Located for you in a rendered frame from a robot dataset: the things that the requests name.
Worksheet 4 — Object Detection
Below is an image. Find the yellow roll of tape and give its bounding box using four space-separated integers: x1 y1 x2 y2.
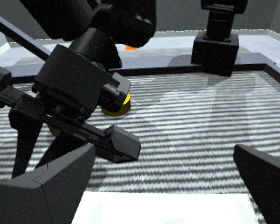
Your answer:
101 93 131 117

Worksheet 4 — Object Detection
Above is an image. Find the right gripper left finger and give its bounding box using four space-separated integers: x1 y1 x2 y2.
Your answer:
0 144 96 224

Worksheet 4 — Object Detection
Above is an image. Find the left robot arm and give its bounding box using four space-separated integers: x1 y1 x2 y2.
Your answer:
20 0 248 120

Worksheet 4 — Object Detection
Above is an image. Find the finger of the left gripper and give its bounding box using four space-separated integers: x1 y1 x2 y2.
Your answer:
8 108 44 179
34 131 89 169

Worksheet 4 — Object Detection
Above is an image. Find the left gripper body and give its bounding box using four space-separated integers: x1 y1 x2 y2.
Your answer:
0 66 141 164

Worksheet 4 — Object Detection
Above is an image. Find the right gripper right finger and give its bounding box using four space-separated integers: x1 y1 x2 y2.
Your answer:
233 144 280 224

